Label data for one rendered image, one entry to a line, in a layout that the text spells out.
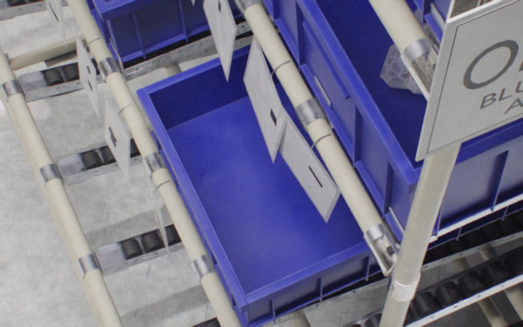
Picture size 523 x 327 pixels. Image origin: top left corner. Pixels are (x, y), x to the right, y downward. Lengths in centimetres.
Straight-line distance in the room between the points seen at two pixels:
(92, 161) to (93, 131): 56
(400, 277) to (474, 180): 14
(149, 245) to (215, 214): 32
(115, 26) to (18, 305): 88
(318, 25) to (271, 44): 23
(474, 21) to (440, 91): 9
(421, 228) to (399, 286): 16
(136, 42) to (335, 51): 65
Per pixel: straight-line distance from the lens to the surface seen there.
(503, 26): 90
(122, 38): 184
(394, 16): 107
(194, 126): 182
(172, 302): 249
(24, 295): 253
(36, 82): 225
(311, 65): 144
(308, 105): 146
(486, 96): 99
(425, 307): 170
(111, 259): 206
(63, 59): 265
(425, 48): 105
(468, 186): 131
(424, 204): 117
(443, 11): 101
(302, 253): 172
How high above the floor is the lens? 231
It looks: 62 degrees down
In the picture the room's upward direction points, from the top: 2 degrees clockwise
